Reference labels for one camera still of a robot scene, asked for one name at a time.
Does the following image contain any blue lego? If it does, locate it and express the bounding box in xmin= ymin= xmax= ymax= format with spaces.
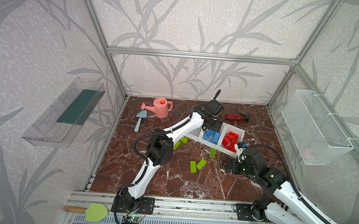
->
xmin=212 ymin=132 xmax=221 ymax=144
xmin=204 ymin=130 xmax=215 ymax=142

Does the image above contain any red lego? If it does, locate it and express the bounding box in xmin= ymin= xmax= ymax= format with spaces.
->
xmin=228 ymin=141 xmax=237 ymax=153
xmin=222 ymin=137 xmax=230 ymax=148
xmin=226 ymin=132 xmax=239 ymax=141

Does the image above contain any green lego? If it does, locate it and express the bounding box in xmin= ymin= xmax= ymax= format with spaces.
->
xmin=209 ymin=148 xmax=216 ymax=159
xmin=180 ymin=137 xmax=188 ymax=145
xmin=173 ymin=141 xmax=181 ymax=151
xmin=196 ymin=159 xmax=207 ymax=170
xmin=190 ymin=161 xmax=197 ymax=173

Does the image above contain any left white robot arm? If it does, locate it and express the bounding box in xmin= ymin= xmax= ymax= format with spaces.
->
xmin=111 ymin=89 xmax=224 ymax=214

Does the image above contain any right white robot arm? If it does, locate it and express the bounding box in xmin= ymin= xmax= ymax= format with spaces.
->
xmin=223 ymin=142 xmax=337 ymax=224

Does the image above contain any middle white bin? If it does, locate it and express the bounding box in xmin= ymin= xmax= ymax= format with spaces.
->
xmin=199 ymin=128 xmax=226 ymax=150

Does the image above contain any white bin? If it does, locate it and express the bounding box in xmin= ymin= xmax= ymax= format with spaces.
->
xmin=185 ymin=128 xmax=203 ymax=142
xmin=218 ymin=123 xmax=245 ymax=157
xmin=199 ymin=128 xmax=226 ymax=150

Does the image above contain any right white bin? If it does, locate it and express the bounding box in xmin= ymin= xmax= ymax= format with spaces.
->
xmin=218 ymin=123 xmax=245 ymax=157

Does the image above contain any left white bin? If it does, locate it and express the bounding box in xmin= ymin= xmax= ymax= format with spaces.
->
xmin=185 ymin=128 xmax=203 ymax=142

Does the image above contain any pink watering can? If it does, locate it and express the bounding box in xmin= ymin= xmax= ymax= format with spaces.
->
xmin=141 ymin=98 xmax=173 ymax=119

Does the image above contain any light blue trowel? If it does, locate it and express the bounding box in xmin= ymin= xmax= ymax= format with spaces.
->
xmin=134 ymin=110 xmax=147 ymax=132

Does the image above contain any left circuit board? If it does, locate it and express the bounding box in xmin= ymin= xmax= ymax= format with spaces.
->
xmin=121 ymin=215 xmax=141 ymax=224

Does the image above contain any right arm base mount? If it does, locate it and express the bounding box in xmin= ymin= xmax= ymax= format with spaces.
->
xmin=232 ymin=203 xmax=271 ymax=224

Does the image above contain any white wire basket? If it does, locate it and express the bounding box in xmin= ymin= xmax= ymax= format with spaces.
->
xmin=281 ymin=90 xmax=354 ymax=166

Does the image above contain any aluminium front rail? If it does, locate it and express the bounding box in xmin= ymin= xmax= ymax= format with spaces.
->
xmin=57 ymin=192 xmax=274 ymax=224

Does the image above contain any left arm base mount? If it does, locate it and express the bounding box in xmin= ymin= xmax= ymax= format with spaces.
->
xmin=111 ymin=196 xmax=156 ymax=215

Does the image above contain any green spatula wooden handle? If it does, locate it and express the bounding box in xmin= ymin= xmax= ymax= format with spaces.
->
xmin=63 ymin=203 xmax=109 ymax=223

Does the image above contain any clear wall shelf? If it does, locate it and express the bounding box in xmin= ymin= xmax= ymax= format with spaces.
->
xmin=22 ymin=77 xmax=106 ymax=148

